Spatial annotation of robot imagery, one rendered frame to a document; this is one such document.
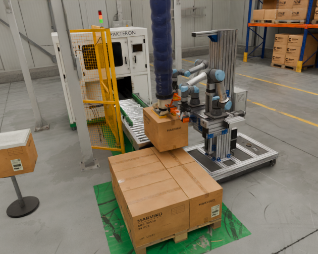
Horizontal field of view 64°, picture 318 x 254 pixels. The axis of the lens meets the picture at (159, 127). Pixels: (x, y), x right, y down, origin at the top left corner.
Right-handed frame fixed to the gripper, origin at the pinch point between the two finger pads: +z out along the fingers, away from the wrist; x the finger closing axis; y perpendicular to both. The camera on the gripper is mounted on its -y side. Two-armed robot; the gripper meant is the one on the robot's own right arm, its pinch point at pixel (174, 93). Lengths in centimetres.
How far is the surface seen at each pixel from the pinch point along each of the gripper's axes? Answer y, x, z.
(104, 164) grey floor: -53, -108, 119
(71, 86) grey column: -56, -135, -17
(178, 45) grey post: -273, 129, -24
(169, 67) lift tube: 39, -21, -47
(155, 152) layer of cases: 36, -46, 64
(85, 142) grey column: -55, -132, 73
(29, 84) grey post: -265, -216, 18
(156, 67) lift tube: 34, -36, -48
